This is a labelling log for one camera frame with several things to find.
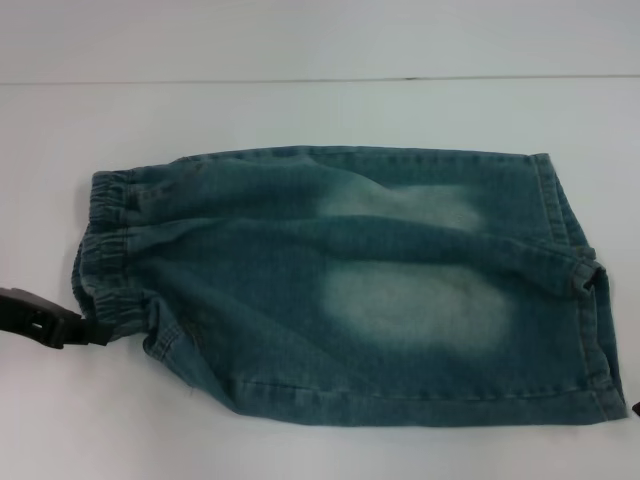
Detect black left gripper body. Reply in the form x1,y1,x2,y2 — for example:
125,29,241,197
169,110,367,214
0,287,84,350

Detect blue denim shorts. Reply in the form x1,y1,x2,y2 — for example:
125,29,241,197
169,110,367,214
72,144,630,426

